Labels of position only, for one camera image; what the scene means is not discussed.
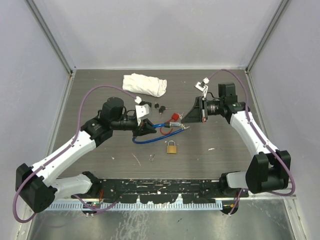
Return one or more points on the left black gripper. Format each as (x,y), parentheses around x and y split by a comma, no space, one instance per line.
(145,127)

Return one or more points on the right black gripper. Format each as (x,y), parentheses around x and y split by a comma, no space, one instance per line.
(194,115)

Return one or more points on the blue lock silver keys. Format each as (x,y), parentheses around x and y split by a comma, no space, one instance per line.
(184,127)

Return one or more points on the red cable padlock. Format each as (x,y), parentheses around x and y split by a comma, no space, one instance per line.
(173,119)

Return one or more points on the black-headed keys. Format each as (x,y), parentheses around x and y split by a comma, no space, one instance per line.
(160,108)

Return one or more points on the small brass padlock key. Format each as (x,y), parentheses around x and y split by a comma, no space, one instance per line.
(151,158)

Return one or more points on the brass padlock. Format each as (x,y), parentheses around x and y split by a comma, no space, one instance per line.
(171,147)

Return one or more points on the black padlock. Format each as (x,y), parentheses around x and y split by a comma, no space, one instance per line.
(145,103)

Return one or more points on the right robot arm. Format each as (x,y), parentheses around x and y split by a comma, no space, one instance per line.
(268,168)

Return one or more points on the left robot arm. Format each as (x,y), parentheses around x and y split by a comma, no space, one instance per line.
(38,185)

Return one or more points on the white crumpled cloth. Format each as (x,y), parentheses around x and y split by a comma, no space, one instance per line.
(146,85)

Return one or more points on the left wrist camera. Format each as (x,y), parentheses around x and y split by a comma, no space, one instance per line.
(142,110)

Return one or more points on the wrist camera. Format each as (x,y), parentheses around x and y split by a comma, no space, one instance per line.
(203,86)
(142,110)

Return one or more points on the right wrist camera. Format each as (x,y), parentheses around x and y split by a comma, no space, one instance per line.
(203,86)

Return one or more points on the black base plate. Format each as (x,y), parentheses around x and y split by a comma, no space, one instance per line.
(159,191)

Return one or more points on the slotted cable duct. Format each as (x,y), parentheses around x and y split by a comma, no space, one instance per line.
(175,206)

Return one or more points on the aluminium frame rail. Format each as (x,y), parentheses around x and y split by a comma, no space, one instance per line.
(292,191)

